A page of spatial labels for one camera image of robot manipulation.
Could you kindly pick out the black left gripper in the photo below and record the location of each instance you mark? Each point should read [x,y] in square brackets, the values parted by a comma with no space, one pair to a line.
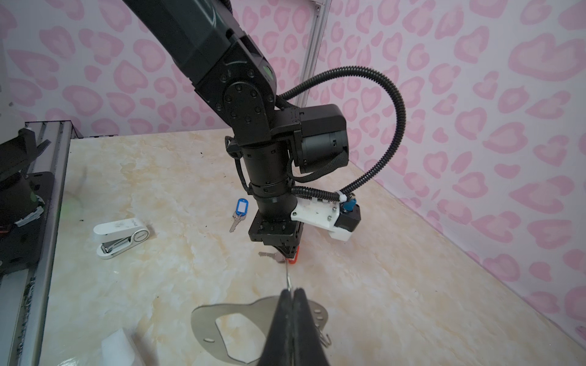
[282,234]

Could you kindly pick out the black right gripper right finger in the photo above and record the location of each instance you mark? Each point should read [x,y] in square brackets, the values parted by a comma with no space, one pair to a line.
[307,349]

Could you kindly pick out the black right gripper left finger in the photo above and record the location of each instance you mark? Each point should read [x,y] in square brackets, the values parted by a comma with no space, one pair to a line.
[278,346]

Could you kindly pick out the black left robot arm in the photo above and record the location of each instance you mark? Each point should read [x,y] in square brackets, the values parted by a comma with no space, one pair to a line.
[232,76]

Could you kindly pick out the key with blue tag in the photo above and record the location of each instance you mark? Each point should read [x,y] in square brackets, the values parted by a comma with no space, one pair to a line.
[240,213]

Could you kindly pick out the white stapler right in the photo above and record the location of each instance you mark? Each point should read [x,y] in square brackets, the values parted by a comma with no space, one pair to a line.
[116,349]

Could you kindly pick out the white stapler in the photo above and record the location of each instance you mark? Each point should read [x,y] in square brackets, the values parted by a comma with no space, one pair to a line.
[116,349]
[117,237]

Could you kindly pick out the white stapler left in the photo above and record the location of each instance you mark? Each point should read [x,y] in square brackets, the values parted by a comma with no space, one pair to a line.
[117,237]

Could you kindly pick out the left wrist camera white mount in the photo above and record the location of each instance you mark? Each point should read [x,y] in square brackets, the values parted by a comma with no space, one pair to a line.
[339,219]

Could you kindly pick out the aluminium frame post left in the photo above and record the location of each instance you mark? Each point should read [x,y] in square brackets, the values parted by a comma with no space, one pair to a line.
[319,17]

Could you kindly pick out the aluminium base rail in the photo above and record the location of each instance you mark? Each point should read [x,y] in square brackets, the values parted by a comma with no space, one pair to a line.
[27,255]

